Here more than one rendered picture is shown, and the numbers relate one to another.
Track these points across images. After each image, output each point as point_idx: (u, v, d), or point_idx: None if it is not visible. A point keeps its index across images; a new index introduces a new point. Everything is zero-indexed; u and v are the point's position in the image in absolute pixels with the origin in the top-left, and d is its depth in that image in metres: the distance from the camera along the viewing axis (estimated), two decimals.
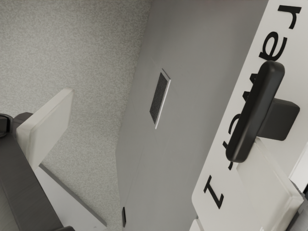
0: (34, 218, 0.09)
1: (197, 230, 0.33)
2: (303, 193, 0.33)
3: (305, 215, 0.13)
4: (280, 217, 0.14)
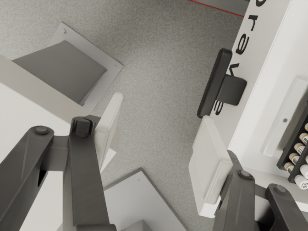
0: (87, 210, 0.10)
1: None
2: (283, 171, 0.40)
3: (236, 180, 0.14)
4: (214, 181, 0.16)
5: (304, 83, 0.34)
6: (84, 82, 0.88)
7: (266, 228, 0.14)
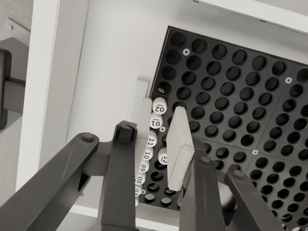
0: (116, 212, 0.10)
1: None
2: None
3: (198, 167, 0.14)
4: (177, 167, 0.16)
5: (143, 86, 0.30)
6: None
7: (228, 213, 0.15)
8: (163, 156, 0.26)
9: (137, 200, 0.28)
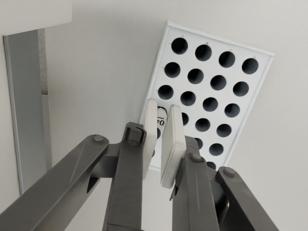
0: (123, 212, 0.10)
1: None
2: None
3: (189, 165, 0.14)
4: (168, 165, 0.16)
5: None
6: None
7: (220, 211, 0.15)
8: None
9: None
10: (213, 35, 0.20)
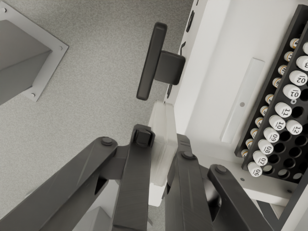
0: (128, 214, 0.10)
1: None
2: None
3: (181, 163, 0.14)
4: (160, 163, 0.16)
5: (260, 64, 0.32)
6: (7, 58, 0.86)
7: (212, 209, 0.15)
8: (295, 127, 0.27)
9: (261, 170, 0.29)
10: None
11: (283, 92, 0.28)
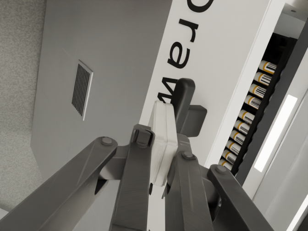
0: (128, 214, 0.10)
1: None
2: None
3: (181, 163, 0.14)
4: (160, 163, 0.16)
5: None
6: None
7: (212, 209, 0.15)
8: None
9: None
10: None
11: None
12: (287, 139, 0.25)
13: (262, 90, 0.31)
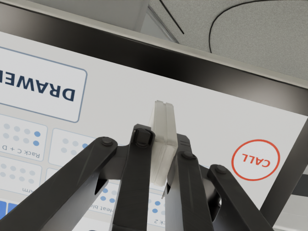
0: (128, 214, 0.10)
1: None
2: None
3: (181, 163, 0.14)
4: (160, 163, 0.16)
5: None
6: None
7: (212, 209, 0.15)
8: None
9: None
10: None
11: None
12: None
13: None
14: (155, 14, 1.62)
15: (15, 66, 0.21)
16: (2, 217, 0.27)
